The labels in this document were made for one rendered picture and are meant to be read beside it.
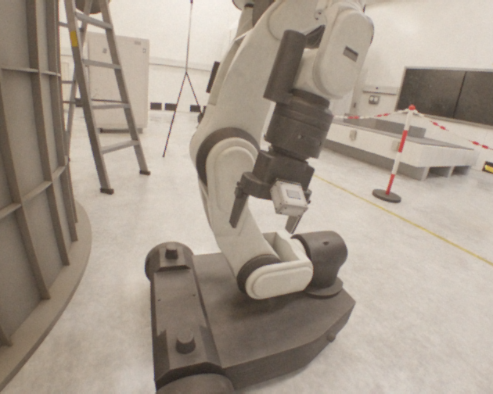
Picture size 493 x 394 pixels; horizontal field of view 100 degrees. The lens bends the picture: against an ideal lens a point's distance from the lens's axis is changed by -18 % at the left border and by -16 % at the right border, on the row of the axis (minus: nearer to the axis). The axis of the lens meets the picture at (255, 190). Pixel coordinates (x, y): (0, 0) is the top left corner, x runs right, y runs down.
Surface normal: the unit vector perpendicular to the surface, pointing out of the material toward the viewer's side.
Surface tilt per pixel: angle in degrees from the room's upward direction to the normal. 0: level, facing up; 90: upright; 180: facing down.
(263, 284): 90
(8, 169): 90
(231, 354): 0
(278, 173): 90
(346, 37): 90
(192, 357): 0
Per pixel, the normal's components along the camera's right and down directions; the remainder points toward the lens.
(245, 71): 0.24, 0.73
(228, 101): 0.37, 0.37
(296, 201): 0.44, -0.61
